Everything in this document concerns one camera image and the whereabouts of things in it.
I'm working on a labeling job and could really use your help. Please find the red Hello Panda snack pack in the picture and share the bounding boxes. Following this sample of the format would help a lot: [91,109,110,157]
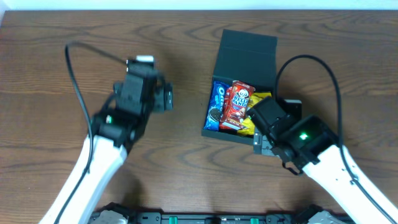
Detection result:
[220,80,255,130]

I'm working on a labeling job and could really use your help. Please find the black cable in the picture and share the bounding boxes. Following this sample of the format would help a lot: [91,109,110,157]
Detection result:
[274,54,398,224]
[52,41,128,224]

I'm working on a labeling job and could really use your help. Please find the dark green box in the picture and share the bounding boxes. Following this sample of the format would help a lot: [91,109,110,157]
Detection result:
[201,30,277,145]

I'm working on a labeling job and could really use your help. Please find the left black cable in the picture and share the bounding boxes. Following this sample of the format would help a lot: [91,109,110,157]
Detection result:
[52,41,128,224]

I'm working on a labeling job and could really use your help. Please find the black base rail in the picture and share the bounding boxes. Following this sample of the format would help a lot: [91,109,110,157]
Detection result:
[88,202,354,224]

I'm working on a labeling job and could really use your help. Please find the yellow nut snack bag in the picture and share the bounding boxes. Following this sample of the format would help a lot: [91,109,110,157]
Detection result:
[237,92,272,136]

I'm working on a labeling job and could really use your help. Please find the blue Oreo cookie pack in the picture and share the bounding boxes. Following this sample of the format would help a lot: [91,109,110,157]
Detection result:
[203,81,230,131]

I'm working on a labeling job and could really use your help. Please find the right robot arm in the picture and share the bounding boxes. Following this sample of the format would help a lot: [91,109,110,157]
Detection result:
[251,115,397,223]

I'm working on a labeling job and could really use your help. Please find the right black cable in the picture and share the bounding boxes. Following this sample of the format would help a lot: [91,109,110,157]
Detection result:
[274,54,398,224]

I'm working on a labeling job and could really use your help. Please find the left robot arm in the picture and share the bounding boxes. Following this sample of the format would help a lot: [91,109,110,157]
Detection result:
[41,70,172,223]

